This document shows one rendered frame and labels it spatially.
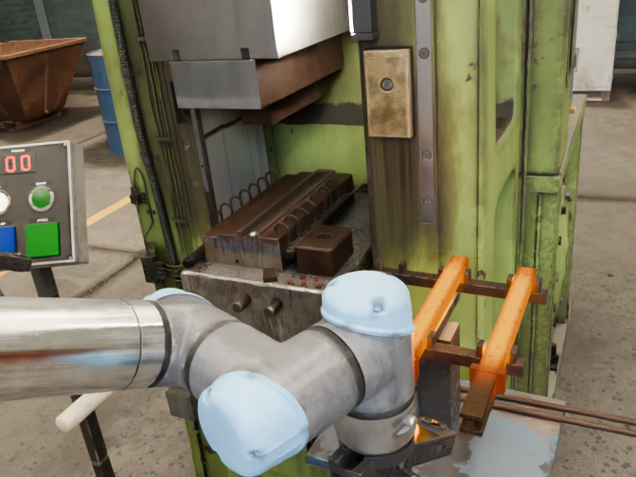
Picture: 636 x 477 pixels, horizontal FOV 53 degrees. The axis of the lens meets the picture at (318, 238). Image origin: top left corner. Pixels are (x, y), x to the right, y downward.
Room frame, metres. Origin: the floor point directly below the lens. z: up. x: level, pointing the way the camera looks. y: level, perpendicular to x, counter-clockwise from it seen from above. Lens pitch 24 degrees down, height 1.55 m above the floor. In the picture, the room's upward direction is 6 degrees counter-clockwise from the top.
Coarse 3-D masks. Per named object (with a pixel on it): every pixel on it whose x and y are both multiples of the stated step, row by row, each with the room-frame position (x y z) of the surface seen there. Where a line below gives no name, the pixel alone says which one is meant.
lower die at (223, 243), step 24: (264, 192) 1.57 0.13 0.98; (288, 192) 1.50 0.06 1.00; (312, 192) 1.50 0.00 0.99; (336, 192) 1.52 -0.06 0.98; (240, 216) 1.40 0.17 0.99; (312, 216) 1.39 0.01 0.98; (216, 240) 1.31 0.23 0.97; (240, 240) 1.28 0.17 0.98; (264, 240) 1.26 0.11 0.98; (288, 240) 1.28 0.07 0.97; (240, 264) 1.29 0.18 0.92; (264, 264) 1.26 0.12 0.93; (288, 264) 1.26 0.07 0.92
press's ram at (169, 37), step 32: (160, 0) 1.33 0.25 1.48; (192, 0) 1.29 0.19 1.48; (224, 0) 1.26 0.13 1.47; (256, 0) 1.23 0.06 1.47; (288, 0) 1.27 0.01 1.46; (320, 0) 1.40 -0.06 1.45; (160, 32) 1.33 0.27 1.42; (192, 32) 1.30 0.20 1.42; (224, 32) 1.27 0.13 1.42; (256, 32) 1.23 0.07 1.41; (288, 32) 1.26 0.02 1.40; (320, 32) 1.39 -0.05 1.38
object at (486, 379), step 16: (528, 272) 0.96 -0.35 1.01; (512, 288) 0.91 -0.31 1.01; (528, 288) 0.91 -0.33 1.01; (512, 304) 0.86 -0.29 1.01; (512, 320) 0.82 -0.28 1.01; (496, 336) 0.78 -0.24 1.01; (512, 336) 0.78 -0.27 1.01; (496, 352) 0.74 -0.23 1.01; (480, 368) 0.70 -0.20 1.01; (496, 368) 0.70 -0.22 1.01; (480, 384) 0.67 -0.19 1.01; (496, 384) 0.69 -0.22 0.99; (480, 400) 0.64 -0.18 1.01; (464, 416) 0.62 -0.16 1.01; (480, 416) 0.61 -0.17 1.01; (464, 432) 0.62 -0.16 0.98; (480, 432) 0.61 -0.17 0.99
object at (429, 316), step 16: (464, 256) 1.04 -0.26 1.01; (448, 272) 0.99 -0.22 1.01; (448, 288) 0.93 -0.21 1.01; (432, 304) 0.89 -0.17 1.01; (448, 304) 0.92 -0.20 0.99; (416, 320) 0.85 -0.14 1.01; (432, 320) 0.84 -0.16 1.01; (416, 336) 0.80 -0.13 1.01; (416, 352) 0.77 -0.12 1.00; (416, 368) 0.74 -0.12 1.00
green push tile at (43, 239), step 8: (32, 224) 1.35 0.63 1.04; (40, 224) 1.35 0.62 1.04; (48, 224) 1.35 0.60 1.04; (56, 224) 1.34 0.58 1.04; (32, 232) 1.34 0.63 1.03; (40, 232) 1.34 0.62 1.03; (48, 232) 1.34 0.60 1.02; (56, 232) 1.34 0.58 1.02; (32, 240) 1.33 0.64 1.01; (40, 240) 1.33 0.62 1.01; (48, 240) 1.33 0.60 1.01; (56, 240) 1.33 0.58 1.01; (32, 248) 1.32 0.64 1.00; (40, 248) 1.32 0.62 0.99; (48, 248) 1.32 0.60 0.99; (56, 248) 1.32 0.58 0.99; (32, 256) 1.31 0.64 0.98; (40, 256) 1.31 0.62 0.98
